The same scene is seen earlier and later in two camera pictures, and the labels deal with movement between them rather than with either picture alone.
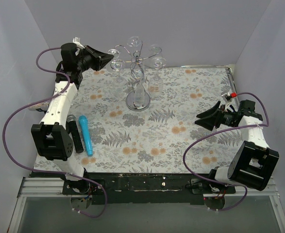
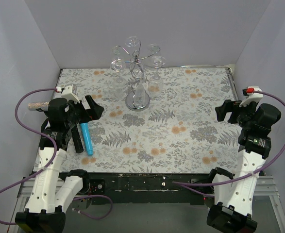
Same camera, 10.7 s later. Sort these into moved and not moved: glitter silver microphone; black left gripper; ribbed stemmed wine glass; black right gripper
Moved: black left gripper; black right gripper
Not moved: ribbed stemmed wine glass; glitter silver microphone
